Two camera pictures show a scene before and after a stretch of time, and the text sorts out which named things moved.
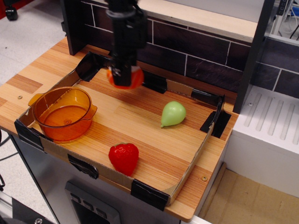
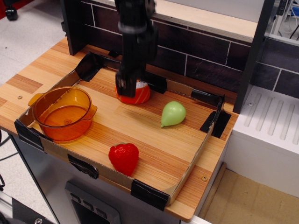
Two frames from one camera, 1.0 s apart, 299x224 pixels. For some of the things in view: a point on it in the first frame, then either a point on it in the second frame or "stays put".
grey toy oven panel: x=87 y=209 stays put
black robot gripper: x=130 y=28 -> x=140 y=45
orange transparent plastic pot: x=63 y=114 stays put
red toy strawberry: x=124 y=156 stays put
